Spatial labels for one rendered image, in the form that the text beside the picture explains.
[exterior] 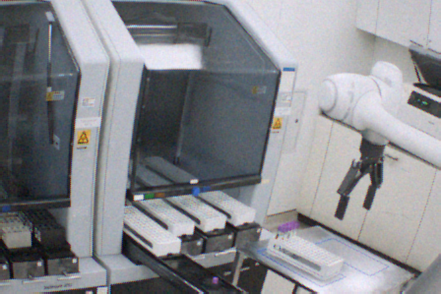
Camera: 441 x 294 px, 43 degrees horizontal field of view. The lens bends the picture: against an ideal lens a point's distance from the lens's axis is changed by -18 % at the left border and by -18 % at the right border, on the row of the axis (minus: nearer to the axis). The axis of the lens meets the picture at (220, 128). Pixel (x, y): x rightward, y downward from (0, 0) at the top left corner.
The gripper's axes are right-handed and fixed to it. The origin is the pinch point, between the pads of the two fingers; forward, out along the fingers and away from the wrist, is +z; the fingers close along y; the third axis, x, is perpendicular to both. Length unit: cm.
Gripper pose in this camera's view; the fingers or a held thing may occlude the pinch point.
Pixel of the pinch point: (353, 209)
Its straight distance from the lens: 171.9
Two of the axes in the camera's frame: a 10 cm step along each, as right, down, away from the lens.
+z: -1.9, 9.3, 3.1
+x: -6.3, -3.5, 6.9
